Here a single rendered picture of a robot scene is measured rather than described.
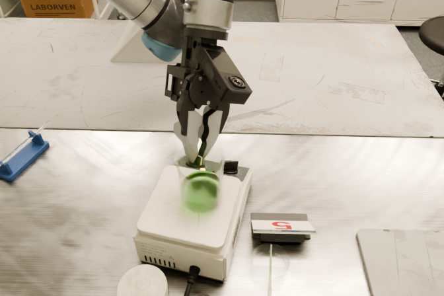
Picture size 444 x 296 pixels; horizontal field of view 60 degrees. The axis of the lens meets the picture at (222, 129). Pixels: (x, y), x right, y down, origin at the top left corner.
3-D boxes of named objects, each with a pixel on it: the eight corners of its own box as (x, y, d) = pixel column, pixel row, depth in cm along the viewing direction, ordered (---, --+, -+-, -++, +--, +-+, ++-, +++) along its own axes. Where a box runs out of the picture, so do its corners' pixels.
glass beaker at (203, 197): (185, 180, 57) (181, 137, 51) (228, 185, 56) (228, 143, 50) (172, 219, 52) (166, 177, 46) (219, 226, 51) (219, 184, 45)
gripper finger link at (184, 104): (197, 133, 63) (204, 80, 61) (202, 136, 61) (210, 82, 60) (171, 133, 60) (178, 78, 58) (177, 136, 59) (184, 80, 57)
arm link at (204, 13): (243, 4, 58) (198, -5, 53) (239, 36, 59) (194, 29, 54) (215, 4, 64) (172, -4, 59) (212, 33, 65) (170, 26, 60)
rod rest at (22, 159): (36, 140, 75) (30, 127, 73) (50, 145, 74) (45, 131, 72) (-4, 176, 68) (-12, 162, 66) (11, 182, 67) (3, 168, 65)
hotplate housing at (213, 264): (182, 165, 70) (179, 133, 65) (253, 179, 68) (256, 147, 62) (131, 278, 54) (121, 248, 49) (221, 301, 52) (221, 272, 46)
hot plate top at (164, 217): (166, 166, 59) (165, 162, 59) (242, 182, 57) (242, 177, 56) (134, 232, 51) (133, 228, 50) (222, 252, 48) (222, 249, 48)
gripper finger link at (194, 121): (179, 154, 67) (186, 102, 65) (197, 164, 62) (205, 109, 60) (163, 154, 65) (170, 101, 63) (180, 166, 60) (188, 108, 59)
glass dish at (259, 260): (259, 292, 53) (260, 284, 51) (244, 258, 56) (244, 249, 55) (295, 278, 54) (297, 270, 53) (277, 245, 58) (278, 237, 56)
